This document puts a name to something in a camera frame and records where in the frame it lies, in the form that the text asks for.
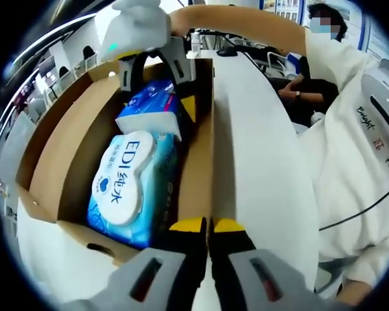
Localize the black computer mouse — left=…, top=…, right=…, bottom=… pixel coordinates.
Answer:
left=216, top=47, right=238, bottom=58

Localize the ceiling light strip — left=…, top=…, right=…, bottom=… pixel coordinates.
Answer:
left=16, top=21, right=97, bottom=67

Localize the blue tissue pack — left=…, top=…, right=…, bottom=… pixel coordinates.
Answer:
left=115, top=80, right=184, bottom=143

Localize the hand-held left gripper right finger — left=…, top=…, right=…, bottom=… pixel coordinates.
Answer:
left=209, top=217, right=346, bottom=311

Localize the white chest-worn device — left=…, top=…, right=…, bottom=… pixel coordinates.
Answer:
left=359, top=60, right=389, bottom=158

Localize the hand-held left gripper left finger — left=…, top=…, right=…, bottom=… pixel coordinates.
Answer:
left=64, top=216, right=210, bottom=311

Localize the blue wall poster board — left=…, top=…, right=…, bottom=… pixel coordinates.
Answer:
left=262, top=0, right=389, bottom=62

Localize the white pump bottle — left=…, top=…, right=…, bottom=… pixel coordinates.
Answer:
left=189, top=30, right=204, bottom=55

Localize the black device cable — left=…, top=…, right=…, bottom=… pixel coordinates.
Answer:
left=318, top=179, right=389, bottom=232

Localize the brown cardboard shoe box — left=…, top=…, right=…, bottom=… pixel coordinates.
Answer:
left=15, top=58, right=217, bottom=268

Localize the white frame office chair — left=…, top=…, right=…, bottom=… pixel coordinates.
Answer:
left=307, top=111, right=327, bottom=128

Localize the blue wet wipes pack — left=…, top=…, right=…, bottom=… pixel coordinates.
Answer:
left=86, top=129, right=183, bottom=251

